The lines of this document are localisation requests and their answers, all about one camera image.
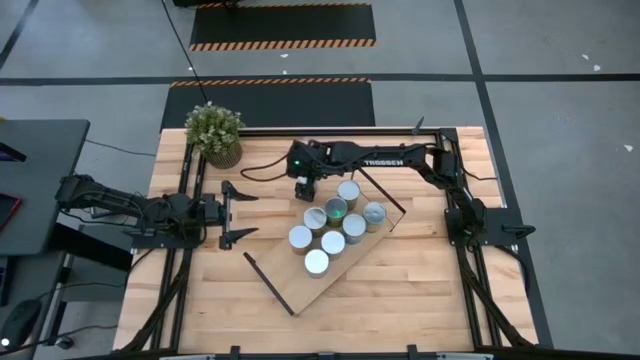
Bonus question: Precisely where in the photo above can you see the black base cable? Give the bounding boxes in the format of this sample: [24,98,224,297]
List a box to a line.
[462,168,500,184]

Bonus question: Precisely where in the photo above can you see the pineapple label tin can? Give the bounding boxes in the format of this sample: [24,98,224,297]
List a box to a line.
[320,229,347,261]

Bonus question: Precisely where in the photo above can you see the long black floor cable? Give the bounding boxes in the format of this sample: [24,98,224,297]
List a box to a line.
[160,0,210,105]

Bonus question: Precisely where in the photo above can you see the green label tin can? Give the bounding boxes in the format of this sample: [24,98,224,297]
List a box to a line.
[323,195,350,229]

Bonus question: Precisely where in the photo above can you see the potted green plant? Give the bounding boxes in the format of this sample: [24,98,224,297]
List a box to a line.
[183,101,246,170]

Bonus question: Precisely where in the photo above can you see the red-edged black tablet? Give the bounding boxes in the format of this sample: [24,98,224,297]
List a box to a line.
[0,193,24,232]

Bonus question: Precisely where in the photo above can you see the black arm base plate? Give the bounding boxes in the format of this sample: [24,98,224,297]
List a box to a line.
[130,227,204,250]
[444,206,537,248]

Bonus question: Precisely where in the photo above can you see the black desk leg beam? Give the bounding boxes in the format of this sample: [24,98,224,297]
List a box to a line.
[49,223,134,272]

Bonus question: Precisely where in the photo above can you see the black computer mouse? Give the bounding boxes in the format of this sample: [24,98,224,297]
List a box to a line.
[0,298,44,351]

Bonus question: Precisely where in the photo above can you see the dark device purple edge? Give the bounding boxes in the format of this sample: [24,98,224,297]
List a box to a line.
[0,141,27,163]

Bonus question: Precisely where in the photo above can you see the teal cherries label can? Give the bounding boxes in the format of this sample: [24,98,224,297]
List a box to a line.
[341,213,368,246]

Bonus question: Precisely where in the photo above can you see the black mouse cable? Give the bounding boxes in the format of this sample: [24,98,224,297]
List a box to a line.
[0,324,121,357]

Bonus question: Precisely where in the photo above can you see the wooden shelf black legs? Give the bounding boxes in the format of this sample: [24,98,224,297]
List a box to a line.
[243,168,407,317]

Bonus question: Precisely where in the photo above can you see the peaches label tin can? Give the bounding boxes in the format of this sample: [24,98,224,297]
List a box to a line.
[288,224,314,256]

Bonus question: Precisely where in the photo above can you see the oranges label tin can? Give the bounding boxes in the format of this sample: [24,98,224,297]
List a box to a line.
[303,206,329,238]
[362,200,388,234]

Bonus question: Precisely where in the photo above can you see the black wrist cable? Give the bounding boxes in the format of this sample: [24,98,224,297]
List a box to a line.
[239,152,294,183]

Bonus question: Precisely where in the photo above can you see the olive label tin can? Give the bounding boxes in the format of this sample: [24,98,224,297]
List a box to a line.
[336,178,362,211]

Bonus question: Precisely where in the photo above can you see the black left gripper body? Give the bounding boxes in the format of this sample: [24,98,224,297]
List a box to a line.
[202,195,234,229]

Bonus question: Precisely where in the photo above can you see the black hazard-striped floor mat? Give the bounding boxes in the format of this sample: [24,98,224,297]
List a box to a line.
[188,2,377,53]
[159,77,377,129]

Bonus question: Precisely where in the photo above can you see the dark grey desk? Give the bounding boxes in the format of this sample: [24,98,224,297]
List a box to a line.
[0,118,92,257]

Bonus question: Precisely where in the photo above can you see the thin grey floor cable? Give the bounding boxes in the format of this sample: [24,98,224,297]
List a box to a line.
[83,138,157,158]

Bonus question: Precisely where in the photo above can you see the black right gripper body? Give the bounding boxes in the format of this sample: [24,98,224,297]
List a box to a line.
[289,169,321,191]

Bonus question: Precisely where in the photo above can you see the pale label tin can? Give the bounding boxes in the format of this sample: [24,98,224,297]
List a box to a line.
[303,248,331,280]

